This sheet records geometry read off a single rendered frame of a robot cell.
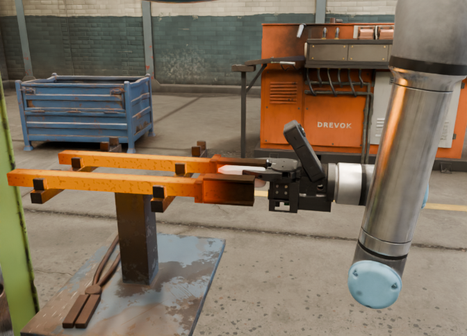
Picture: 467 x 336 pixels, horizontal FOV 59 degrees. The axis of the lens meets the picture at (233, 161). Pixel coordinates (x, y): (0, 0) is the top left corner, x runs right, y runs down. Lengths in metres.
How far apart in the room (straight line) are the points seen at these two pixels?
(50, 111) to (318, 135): 2.68
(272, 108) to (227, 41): 4.28
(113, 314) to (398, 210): 0.54
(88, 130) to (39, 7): 5.47
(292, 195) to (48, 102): 3.98
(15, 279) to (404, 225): 0.91
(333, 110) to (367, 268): 3.29
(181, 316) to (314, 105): 3.22
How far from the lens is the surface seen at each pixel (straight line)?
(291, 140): 0.72
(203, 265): 0.96
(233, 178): 0.65
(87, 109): 4.39
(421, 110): 0.58
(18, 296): 1.20
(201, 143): 0.93
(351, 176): 0.74
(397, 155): 0.59
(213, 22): 8.10
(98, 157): 0.85
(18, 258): 1.16
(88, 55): 9.12
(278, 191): 0.75
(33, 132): 4.73
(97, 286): 0.91
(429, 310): 2.14
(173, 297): 0.87
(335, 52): 3.68
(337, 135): 3.93
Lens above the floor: 1.19
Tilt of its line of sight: 18 degrees down
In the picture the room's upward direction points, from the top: straight up
